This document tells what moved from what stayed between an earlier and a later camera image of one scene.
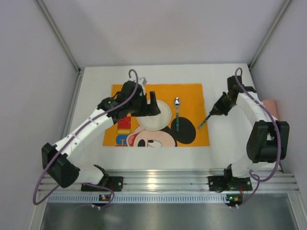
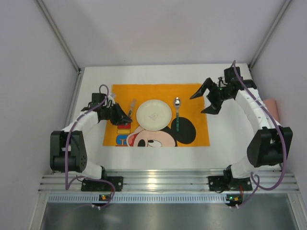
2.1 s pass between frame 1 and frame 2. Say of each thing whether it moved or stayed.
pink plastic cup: stayed
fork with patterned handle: moved
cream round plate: stayed
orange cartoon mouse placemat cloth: stayed
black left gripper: moved
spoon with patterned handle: stayed
